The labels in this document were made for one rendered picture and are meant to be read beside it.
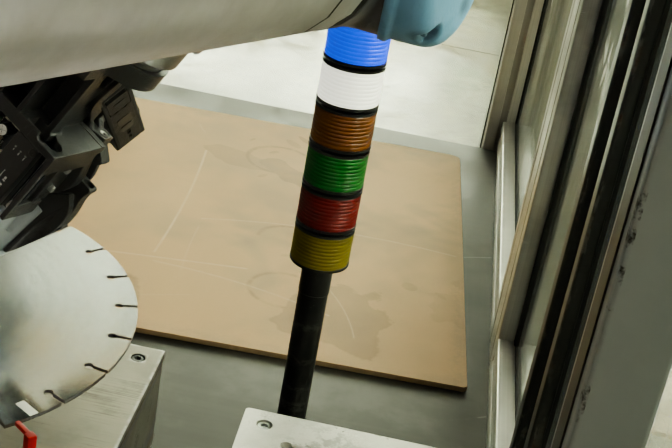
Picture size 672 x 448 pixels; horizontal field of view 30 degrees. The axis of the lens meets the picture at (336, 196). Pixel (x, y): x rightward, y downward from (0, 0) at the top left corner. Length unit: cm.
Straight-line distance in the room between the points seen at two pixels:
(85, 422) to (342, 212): 24
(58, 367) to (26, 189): 13
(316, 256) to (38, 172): 26
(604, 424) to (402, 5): 20
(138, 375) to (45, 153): 31
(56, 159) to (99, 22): 37
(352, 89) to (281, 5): 41
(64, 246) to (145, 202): 54
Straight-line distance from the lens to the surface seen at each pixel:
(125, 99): 79
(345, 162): 88
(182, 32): 41
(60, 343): 84
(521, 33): 180
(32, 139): 73
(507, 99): 183
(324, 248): 91
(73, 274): 92
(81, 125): 78
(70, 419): 94
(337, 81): 86
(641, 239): 53
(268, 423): 87
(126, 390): 98
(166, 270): 134
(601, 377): 56
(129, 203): 148
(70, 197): 80
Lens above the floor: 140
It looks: 24 degrees down
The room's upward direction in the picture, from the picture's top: 10 degrees clockwise
